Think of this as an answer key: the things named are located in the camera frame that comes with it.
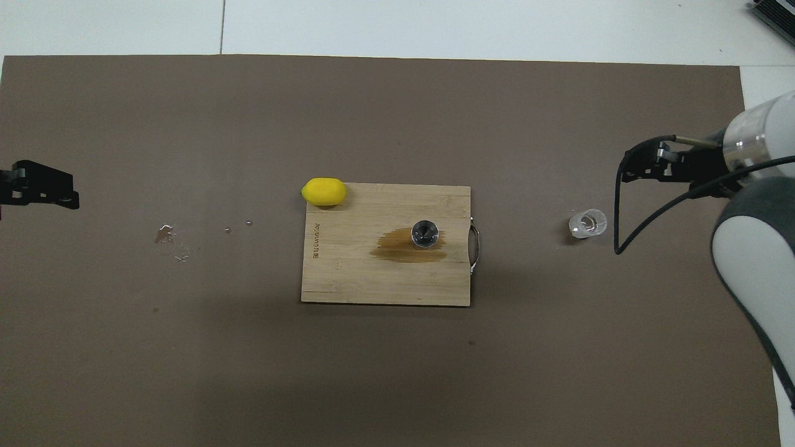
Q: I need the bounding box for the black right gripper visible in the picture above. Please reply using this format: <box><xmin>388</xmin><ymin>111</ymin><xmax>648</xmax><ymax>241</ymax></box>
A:
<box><xmin>621</xmin><ymin>140</ymin><xmax>746</xmax><ymax>199</ymax></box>

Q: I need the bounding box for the clear glass cup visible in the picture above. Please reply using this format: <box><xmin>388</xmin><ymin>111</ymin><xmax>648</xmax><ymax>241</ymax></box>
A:
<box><xmin>568</xmin><ymin>209</ymin><xmax>608</xmax><ymax>240</ymax></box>

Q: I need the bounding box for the metal jigger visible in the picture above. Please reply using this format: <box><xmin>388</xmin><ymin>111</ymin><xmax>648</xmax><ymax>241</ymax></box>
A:
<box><xmin>411</xmin><ymin>220</ymin><xmax>439</xmax><ymax>249</ymax></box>

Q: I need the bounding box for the grey striped device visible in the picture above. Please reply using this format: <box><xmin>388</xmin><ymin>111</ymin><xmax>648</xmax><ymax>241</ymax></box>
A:
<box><xmin>750</xmin><ymin>0</ymin><xmax>795</xmax><ymax>45</ymax></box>

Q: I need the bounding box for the brown table mat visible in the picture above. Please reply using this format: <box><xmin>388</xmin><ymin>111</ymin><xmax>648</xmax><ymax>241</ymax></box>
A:
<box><xmin>0</xmin><ymin>55</ymin><xmax>782</xmax><ymax>447</ymax></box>

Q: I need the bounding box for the yellow lemon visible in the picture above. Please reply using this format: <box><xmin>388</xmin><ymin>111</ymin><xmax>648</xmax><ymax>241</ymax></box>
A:
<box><xmin>301</xmin><ymin>177</ymin><xmax>347</xmax><ymax>207</ymax></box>

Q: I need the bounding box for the wooden cutting board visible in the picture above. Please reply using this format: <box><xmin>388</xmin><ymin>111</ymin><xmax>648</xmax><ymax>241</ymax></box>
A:
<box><xmin>301</xmin><ymin>183</ymin><xmax>481</xmax><ymax>307</ymax></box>

